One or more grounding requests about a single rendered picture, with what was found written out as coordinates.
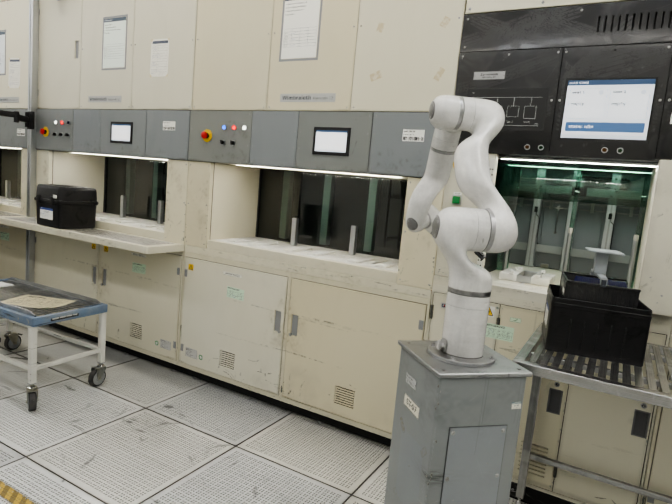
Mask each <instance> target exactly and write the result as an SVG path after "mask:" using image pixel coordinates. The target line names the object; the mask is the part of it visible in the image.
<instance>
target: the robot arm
mask: <svg viewBox="0 0 672 504"><path fill-rule="evenodd" d="M428 115H429V120H430V123H431V124H432V125H433V126H434V127H435V130H434V134H433V139H432V143H431V147H430V152H429V156H428V161H427V166H426V171H425V174H424V176H423V178H422V179H421V180H420V182H419V183H418V184H417V186H416V188H415V189H414V191H413V193H412V195H411V198H410V200H409V204H408V208H407V213H406V226H407V228H408V229H409V230H410V231H411V232H419V231H422V230H423V229H425V230H427V231H428V232H429V233H430V234H431V235H432V238H434V241H435V243H436V244H437V246H438V247H439V249H440V251H441V252H442V254H443V256H444V257H445V259H446V262H447V264H448V269H449V281H448V290H447V298H446V306H445V314H444V323H443V331H442V339H441V341H440V340H438V341H437V342H436V343H431V344H430V345H429V346H428V352H429V354H430V355H431V356H433V357H434V358H436V359H438V360H441V361H444V362H447V363H450V364H454V365H459V366H466V367H487V366H491V365H493V364H494V363H495V359H496V358H495V356H494V355H493V354H492V353H491V352H489V351H487V350H485V349H484V344H485V336H486V328H487V321H488V313H489V306H490V298H491V290H492V275H491V274H490V272H489V271H487V270H486V269H484V268H483V267H481V266H479V265H477V264H475V263H473V262H471V261H470V260H469V258H468V256H467V251H475V252H474V253H475V254H476V255H477V256H478V257H479V258H480V259H481V260H483V259H485V258H486V255H485V254H484V253H483V252H487V253H501V252H505V251H507V250H509V249H511V248H512V247H513V246H514V244H515V243H516V240H517V238H518V227H517V222H516V219H515V217H514V215H513V213H512V211H511V210H510V208H509V206H508V205H507V204H506V202H505V201H504V199H503V198H502V196H501V195H500V194H499V192H498V191H497V189H496V187H495V186H494V184H493V182H492V179H491V174H490V165H489V154H488V149H489V144H490V142H491V141H492V140H493V139H494V138H495V137H496V136H497V134H498V133H499V132H500V131H501V129H502V127H503V125H504V121H505V114H504V110H503V108H502V107H501V106H500V105H499V104H498V103H497V102H494V101H491V100H486V99H479V98H471V97H462V96H454V95H440V96H438V97H436V98H435V99H434V100H433V101H432V102H431V104H430V107H429V114H428ZM462 131H468V132H470V133H471V134H472V135H471V136H470V137H468V138H467V139H465V140H464V141H463V142H461V143H460V144H459V146H458V143H459V139H460V135H461V132H462ZM453 162H454V170H455V177H456V181H457V184H458V187H459V189H460V190H461V192H462V193H463V194H464V195H465V196H466V197H467V198H468V199H469V200H470V201H471V202H473V203H474V204H475V205H476V206H477V208H478V209H477V208H466V207H448V208H445V209H443V210H441V211H439V210H438V209H437V208H436V207H434V206H433V205H432V202H433V200H434V199H435V197H436V196H437V195H438V193H439V192H440V191H441V190H442V189H443V188H444V186H445V185H446V184H447V182H448V180H449V177H450V173H451V169H452V166H453Z"/></svg>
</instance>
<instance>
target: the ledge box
mask: <svg viewBox="0 0 672 504"><path fill-rule="evenodd" d="M34 200H36V211H37V224H39V225H44V226H48V227H53V228H58V229H82V228H95V221H96V207H97V205H98V204H99V202H97V191H96V189H95V188H88V187H82V186H74V185H61V184H38V185H37V190H36V197H34Z"/></svg>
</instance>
